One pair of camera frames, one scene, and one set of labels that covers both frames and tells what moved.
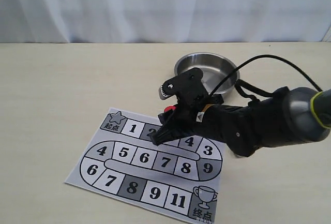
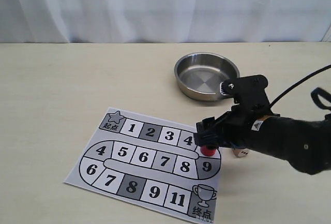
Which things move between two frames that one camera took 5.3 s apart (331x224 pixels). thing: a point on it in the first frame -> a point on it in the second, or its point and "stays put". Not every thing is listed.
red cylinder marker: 168,108 -> 206,151
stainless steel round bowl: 215,67 stays put
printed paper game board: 183,178 stays put
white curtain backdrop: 108,9 stays put
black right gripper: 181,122 -> 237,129
